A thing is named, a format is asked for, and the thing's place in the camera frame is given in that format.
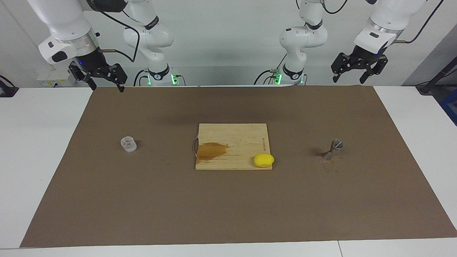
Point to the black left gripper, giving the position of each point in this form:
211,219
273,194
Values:
366,57

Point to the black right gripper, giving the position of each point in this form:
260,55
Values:
91,60

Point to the small clear glass cup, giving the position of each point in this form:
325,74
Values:
128,144

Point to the metal double jigger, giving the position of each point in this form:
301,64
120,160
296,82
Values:
337,144

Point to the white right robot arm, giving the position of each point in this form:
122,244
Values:
68,21

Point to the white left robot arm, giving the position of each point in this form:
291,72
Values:
303,35

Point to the black stand leg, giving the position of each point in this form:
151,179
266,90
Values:
426,87

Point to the blue crate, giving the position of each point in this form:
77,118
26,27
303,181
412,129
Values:
450,105

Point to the yellow lemon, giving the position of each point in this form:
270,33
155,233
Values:
263,160

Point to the brown table mat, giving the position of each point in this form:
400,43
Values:
142,200

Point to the wooden cutting board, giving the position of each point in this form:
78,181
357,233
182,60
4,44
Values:
235,135

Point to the white wall outlet box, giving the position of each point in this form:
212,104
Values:
50,76

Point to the black clamp mount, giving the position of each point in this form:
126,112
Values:
7,91

